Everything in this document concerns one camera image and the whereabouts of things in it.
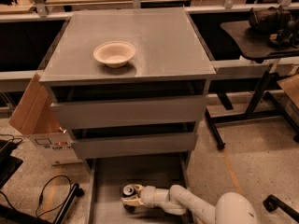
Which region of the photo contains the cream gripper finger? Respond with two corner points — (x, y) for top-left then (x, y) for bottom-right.
(121, 194), (143, 207)
(133, 184), (144, 197)

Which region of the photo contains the blue pepsi can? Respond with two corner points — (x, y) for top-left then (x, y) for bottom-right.
(122, 185), (136, 212)

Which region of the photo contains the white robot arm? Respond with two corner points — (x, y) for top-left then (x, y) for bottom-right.
(121, 184), (260, 224)

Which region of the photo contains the grey open bottom drawer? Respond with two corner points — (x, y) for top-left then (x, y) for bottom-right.
(85, 153), (193, 224)

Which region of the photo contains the grey drawer cabinet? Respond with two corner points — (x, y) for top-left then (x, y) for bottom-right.
(38, 7), (217, 224)

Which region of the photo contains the grey middle drawer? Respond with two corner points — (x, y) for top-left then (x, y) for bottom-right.
(72, 133), (197, 159)

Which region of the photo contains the grey top drawer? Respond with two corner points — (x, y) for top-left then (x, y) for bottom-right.
(51, 95), (206, 129)

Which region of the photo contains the black chair caster right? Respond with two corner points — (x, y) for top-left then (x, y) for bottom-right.
(263, 195), (299, 223)

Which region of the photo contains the black stand leg left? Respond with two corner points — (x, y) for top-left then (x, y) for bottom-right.
(0, 183), (84, 224)

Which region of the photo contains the brown cardboard box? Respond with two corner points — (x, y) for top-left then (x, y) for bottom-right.
(8, 74), (80, 165)

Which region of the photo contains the black equipment far left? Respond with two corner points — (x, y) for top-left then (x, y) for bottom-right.
(0, 134), (23, 189)

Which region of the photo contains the white paper bowl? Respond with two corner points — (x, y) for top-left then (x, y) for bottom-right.
(93, 41), (135, 68)

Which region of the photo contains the cardboard box right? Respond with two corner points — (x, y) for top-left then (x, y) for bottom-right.
(278, 75), (299, 125)

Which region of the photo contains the black bag on table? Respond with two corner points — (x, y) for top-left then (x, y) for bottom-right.
(249, 7), (299, 48)

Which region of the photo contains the black cable on floor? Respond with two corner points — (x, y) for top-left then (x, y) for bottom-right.
(35, 175), (73, 219)

